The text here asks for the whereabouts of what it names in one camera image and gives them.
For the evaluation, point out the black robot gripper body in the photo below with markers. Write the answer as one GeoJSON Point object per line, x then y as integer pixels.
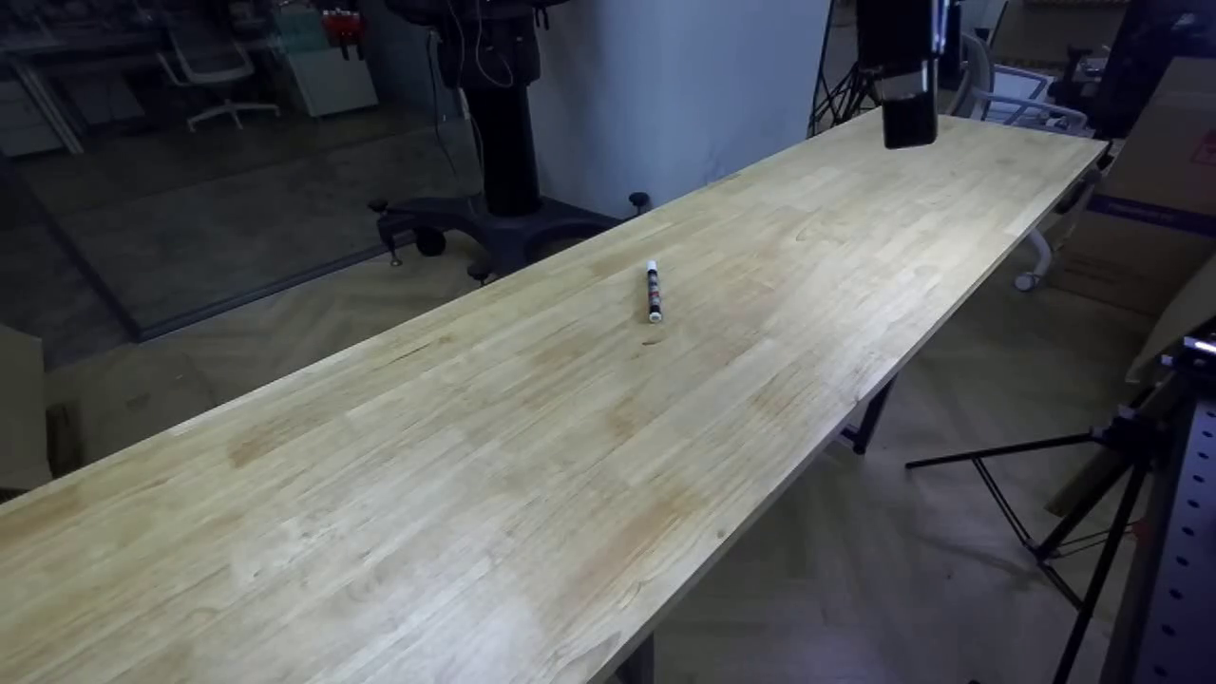
{"type": "Point", "coordinates": [897, 50]}

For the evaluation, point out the black white marker pen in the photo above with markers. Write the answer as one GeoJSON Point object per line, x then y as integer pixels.
{"type": "Point", "coordinates": [653, 292]}

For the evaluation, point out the thin black light stand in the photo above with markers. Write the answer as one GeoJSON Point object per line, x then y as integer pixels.
{"type": "Point", "coordinates": [838, 98]}

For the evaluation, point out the white swivel chair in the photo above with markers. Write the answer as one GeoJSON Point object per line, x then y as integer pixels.
{"type": "Point", "coordinates": [1019, 98]}

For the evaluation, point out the brown cardboard box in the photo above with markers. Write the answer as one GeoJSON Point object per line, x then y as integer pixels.
{"type": "Point", "coordinates": [1147, 203]}

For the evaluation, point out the black table leg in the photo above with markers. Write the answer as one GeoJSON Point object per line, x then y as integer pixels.
{"type": "Point", "coordinates": [872, 416]}

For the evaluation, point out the grey perforated metal panel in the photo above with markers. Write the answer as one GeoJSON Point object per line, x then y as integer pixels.
{"type": "Point", "coordinates": [1184, 558]}

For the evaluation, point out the small red object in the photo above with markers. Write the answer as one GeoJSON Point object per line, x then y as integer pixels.
{"type": "Point", "coordinates": [343, 23]}

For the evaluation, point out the white low cabinet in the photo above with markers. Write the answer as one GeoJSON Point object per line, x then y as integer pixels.
{"type": "Point", "coordinates": [321, 78]}

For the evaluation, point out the white office chair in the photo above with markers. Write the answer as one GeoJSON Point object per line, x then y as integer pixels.
{"type": "Point", "coordinates": [210, 72]}

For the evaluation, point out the black wheeled pedestal stand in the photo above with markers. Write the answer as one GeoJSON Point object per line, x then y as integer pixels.
{"type": "Point", "coordinates": [509, 154]}

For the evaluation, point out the black camera tripod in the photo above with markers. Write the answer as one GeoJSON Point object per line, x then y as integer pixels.
{"type": "Point", "coordinates": [1077, 507]}

